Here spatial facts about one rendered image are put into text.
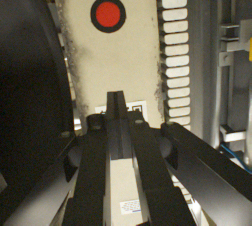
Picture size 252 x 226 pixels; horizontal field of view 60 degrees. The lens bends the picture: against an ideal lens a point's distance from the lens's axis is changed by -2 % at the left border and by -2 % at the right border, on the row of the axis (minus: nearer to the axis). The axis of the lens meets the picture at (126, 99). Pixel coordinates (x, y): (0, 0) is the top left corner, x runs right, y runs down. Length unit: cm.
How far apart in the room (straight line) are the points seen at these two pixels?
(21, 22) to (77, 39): 37
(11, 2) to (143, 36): 40
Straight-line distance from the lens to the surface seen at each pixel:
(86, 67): 31
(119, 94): 19
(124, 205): 43
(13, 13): 65
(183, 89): 35
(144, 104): 33
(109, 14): 30
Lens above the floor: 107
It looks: 20 degrees up
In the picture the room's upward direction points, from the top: 173 degrees clockwise
